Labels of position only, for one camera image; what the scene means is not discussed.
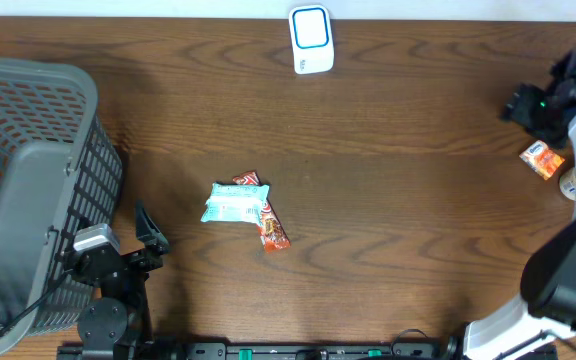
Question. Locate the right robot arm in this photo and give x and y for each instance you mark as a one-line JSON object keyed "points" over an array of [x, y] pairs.
{"points": [[545, 308]]}

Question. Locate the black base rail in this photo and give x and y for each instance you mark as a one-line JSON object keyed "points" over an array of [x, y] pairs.
{"points": [[221, 351]]}

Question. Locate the orange tissue packet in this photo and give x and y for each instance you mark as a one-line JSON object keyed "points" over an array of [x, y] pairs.
{"points": [[542, 159]]}

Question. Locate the mint green snack packet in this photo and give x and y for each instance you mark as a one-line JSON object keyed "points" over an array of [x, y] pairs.
{"points": [[236, 203]]}

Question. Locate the red chocolate bar wrapper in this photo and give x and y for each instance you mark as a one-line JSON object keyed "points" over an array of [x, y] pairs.
{"points": [[272, 233]]}

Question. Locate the white barcode scanner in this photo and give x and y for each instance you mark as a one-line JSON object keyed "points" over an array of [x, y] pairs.
{"points": [[311, 39]]}

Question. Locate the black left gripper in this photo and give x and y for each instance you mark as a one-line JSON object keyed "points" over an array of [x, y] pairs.
{"points": [[150, 234]]}

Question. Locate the green lid white jar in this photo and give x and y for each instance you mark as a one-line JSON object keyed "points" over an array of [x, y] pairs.
{"points": [[567, 184]]}

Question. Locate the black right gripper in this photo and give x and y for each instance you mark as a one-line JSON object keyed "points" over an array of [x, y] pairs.
{"points": [[514, 107]]}

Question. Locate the grey plastic shopping basket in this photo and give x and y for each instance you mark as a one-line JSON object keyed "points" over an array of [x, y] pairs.
{"points": [[59, 172]]}

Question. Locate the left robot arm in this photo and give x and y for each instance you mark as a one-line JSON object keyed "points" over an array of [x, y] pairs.
{"points": [[117, 325]]}

